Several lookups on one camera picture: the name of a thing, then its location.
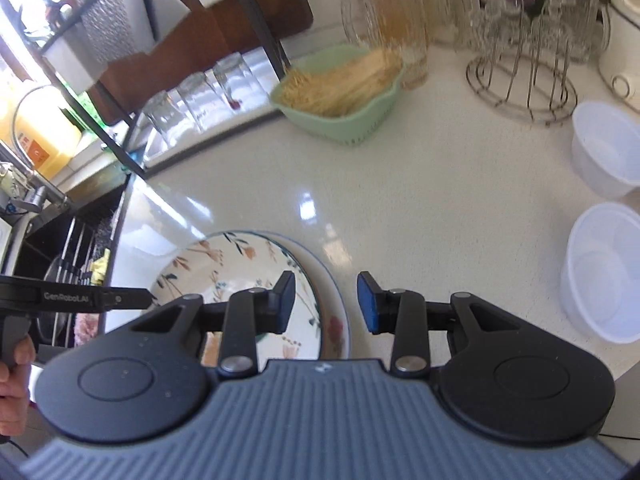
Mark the floral ceramic plate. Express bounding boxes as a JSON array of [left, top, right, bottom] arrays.
[[152, 232, 321, 366]]

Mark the white plastic bowl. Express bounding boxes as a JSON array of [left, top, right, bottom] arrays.
[[572, 101, 639, 200], [560, 203, 639, 344]]

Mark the chrome kitchen faucet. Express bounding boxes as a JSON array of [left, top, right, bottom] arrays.
[[1, 86, 68, 275]]

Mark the black metal kitchen rack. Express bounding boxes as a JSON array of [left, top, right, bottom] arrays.
[[0, 0, 292, 179]]

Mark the person's left hand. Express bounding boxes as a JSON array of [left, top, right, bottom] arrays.
[[0, 336, 36, 437]]

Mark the yellow oil bottle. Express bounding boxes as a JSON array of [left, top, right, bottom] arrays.
[[1, 81, 82, 180]]

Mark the white tray under glasses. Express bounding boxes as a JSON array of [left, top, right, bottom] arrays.
[[142, 46, 286, 170]]

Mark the clear drinking glass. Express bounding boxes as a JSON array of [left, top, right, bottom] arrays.
[[213, 53, 268, 112], [142, 91, 198, 148], [177, 73, 230, 131]]

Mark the green plastic basket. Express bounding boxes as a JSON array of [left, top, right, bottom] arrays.
[[269, 44, 404, 145]]

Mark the dry noodles bundle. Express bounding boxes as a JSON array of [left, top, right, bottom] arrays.
[[276, 48, 404, 118]]

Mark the brown wooden cutting board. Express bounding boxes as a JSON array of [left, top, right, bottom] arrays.
[[84, 0, 316, 126]]

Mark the red lid plastic jar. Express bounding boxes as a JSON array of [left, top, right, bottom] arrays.
[[341, 0, 428, 90]]

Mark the white electric cooking pot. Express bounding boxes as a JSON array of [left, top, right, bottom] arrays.
[[599, 0, 640, 113]]

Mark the wire cup drying rack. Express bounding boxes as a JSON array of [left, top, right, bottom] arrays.
[[465, 0, 578, 126]]

